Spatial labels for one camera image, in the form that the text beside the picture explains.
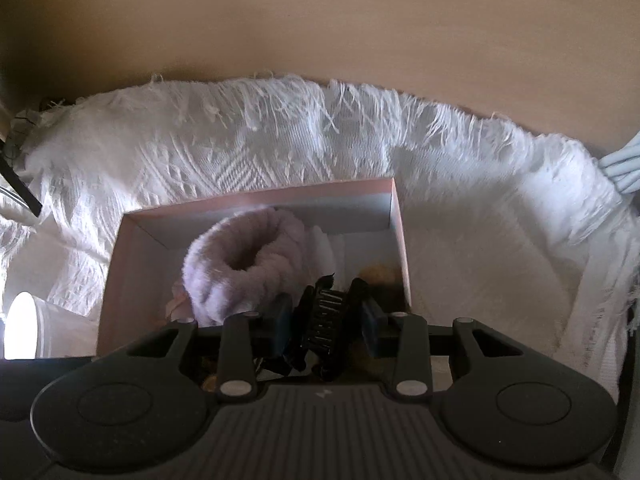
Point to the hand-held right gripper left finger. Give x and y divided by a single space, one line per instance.
281 322

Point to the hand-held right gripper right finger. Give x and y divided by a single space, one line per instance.
372 330

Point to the black hair claw clip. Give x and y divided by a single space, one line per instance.
325 325

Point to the pink cardboard box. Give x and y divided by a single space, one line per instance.
150 240

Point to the purple fluffy scrunchie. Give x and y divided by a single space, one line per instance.
215 260

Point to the white fringed cloth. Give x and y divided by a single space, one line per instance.
475 260

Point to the white cup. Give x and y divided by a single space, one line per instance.
47 330

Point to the black metal bar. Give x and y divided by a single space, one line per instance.
20 185

